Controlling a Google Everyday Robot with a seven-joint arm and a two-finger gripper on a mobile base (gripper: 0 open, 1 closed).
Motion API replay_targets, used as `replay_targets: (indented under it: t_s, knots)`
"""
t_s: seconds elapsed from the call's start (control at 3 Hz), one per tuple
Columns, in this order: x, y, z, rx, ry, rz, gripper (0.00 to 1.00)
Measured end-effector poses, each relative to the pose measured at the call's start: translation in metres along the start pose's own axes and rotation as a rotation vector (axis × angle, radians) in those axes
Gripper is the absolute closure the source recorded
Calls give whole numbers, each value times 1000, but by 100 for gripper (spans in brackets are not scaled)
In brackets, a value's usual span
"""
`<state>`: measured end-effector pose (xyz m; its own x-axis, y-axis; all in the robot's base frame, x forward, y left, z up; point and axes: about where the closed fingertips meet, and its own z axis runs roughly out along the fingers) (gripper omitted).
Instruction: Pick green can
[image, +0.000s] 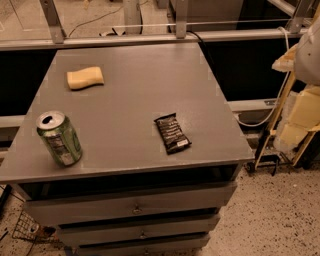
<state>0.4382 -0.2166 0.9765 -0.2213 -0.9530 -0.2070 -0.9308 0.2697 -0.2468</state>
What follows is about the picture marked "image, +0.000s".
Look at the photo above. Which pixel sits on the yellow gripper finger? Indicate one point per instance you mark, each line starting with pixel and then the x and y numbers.
pixel 286 62
pixel 300 114

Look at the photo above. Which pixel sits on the green soda can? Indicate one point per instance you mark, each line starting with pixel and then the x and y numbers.
pixel 58 134

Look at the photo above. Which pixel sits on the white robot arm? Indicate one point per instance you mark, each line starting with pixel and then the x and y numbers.
pixel 307 57

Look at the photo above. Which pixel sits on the black snack bar wrapper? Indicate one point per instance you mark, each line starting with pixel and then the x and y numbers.
pixel 171 133

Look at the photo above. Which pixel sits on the yellow sponge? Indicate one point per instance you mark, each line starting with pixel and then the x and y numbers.
pixel 84 78

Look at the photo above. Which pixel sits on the grey drawer cabinet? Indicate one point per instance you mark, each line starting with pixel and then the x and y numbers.
pixel 127 195

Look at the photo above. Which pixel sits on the metal railing frame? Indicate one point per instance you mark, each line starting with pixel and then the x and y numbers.
pixel 24 27

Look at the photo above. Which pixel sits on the wire mesh basket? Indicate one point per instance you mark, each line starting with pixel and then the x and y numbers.
pixel 27 229

